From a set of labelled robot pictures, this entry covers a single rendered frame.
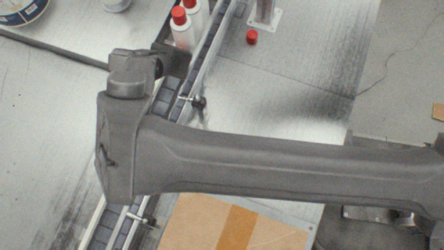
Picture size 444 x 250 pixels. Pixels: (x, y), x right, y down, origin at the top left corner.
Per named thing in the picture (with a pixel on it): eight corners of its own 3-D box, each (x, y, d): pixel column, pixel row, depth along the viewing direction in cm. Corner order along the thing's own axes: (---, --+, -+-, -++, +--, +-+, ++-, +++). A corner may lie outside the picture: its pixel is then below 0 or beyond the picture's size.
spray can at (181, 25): (182, 45, 109) (172, -1, 89) (200, 50, 108) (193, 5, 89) (175, 60, 107) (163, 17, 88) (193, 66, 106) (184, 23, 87)
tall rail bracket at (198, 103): (185, 109, 108) (176, 82, 92) (210, 117, 107) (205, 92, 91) (180, 119, 107) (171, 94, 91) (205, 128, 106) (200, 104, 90)
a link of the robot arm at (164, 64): (160, 84, 82) (162, 57, 81) (130, 79, 84) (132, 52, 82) (171, 78, 89) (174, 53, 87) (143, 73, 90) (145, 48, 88)
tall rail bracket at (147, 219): (140, 213, 98) (122, 203, 83) (166, 223, 97) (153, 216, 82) (135, 225, 97) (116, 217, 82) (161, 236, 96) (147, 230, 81)
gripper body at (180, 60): (154, 41, 94) (141, 44, 87) (193, 53, 93) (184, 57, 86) (148, 67, 96) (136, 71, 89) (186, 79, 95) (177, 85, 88)
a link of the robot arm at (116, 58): (143, 96, 78) (147, 53, 75) (92, 87, 79) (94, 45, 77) (165, 86, 89) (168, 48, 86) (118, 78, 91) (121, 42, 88)
